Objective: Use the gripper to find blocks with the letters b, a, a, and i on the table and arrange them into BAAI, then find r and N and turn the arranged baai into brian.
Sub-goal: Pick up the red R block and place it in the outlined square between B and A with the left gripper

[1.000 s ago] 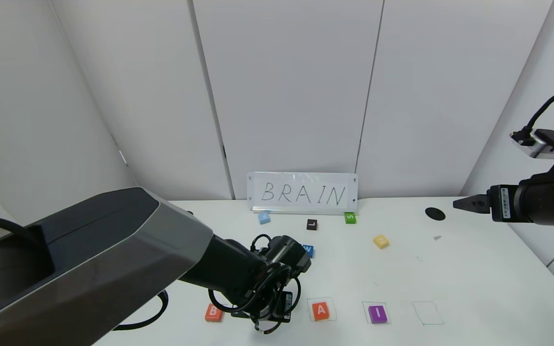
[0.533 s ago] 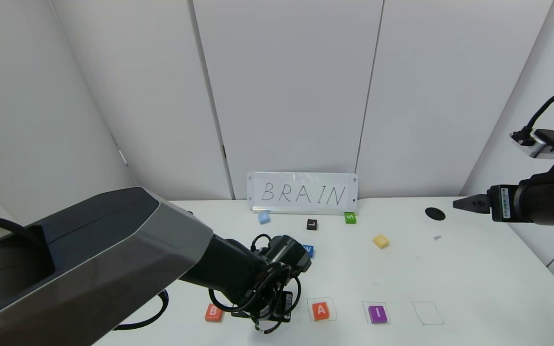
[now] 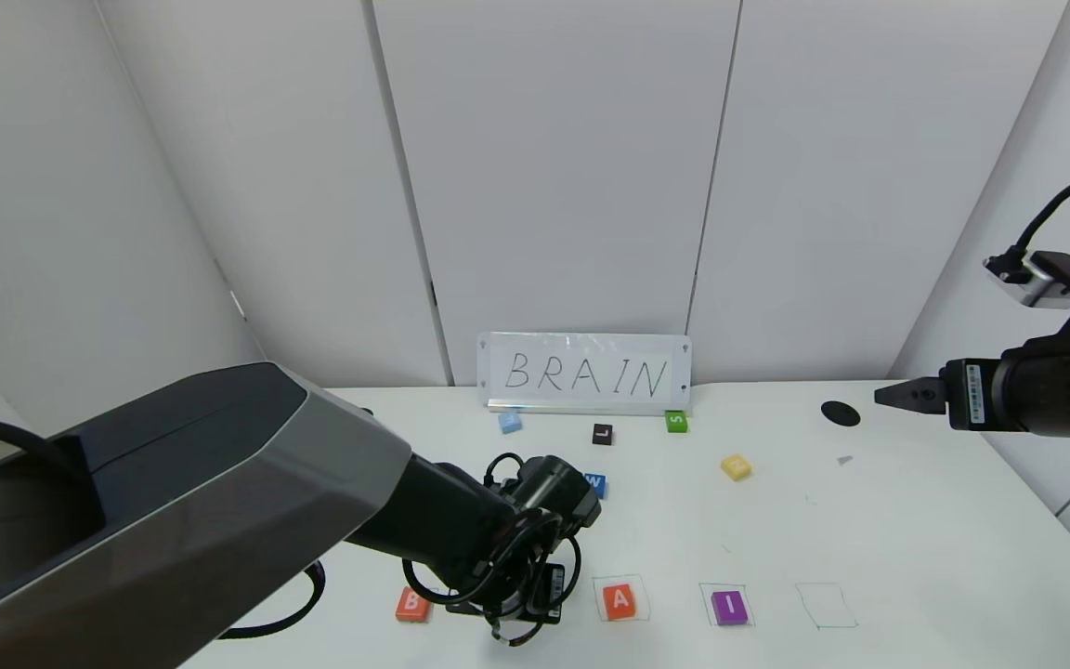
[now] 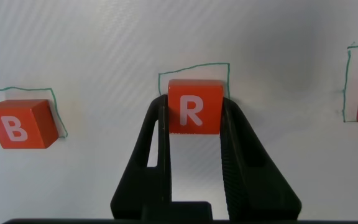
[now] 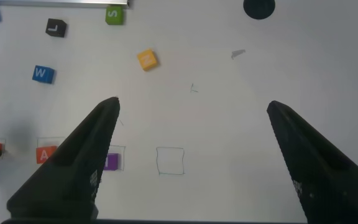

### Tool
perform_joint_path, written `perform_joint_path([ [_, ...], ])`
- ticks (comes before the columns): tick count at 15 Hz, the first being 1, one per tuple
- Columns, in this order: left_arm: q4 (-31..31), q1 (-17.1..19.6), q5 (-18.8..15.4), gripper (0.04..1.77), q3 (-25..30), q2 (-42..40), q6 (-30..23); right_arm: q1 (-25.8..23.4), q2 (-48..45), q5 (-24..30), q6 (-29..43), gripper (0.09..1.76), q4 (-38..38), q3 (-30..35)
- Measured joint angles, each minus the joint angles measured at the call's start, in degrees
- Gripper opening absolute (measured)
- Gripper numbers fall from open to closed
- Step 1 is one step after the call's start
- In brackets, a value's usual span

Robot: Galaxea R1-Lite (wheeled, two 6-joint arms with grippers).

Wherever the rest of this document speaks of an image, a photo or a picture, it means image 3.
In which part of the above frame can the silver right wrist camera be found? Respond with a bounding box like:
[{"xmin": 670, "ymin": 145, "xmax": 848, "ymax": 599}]
[{"xmin": 984, "ymin": 249, "xmax": 1070, "ymax": 308}]

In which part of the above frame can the white BRAIN sign board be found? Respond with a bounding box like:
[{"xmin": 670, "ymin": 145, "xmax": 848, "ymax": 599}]
[{"xmin": 477, "ymin": 333, "xmax": 692, "ymax": 415}]

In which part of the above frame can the thin black left wrist cable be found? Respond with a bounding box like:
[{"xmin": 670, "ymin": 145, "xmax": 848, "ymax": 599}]
[{"xmin": 400, "ymin": 453, "xmax": 582, "ymax": 647}]

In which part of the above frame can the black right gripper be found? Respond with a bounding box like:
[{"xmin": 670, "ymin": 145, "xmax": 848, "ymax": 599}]
[{"xmin": 873, "ymin": 349, "xmax": 1070, "ymax": 439}]

